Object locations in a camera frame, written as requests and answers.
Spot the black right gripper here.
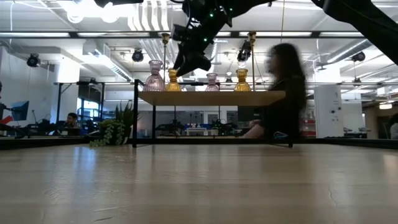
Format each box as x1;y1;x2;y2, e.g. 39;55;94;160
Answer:
171;0;233;78

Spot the amber ribbed glass candle holder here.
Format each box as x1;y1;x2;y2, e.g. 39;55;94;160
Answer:
233;68;252;92
165;68;182;92

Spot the pink ribbed glass candle holder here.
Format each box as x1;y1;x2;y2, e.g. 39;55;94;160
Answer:
205;72;220;92
142;60;167;92

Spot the black ceiling spotlight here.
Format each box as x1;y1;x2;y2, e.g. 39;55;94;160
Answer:
351;51;367;63
131;49;145;63
236;40;253;63
26;53;40;68

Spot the green potted succulent plant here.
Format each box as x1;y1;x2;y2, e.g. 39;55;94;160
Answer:
89;101;139;148

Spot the person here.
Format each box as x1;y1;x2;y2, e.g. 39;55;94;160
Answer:
63;112;80;129
242;42;308;140

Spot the red storage shelving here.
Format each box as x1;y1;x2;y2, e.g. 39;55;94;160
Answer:
300;117;317;138

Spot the white building column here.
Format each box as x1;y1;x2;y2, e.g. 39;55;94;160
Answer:
313;85;345;139

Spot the small blue computer monitor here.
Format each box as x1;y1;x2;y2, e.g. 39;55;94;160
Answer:
9;100;30;122

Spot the wooden shelf with black frame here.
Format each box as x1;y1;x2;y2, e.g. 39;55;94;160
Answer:
132;78;294;149

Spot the black aluminium rig frame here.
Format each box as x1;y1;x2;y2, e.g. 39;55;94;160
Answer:
0;29;398;150

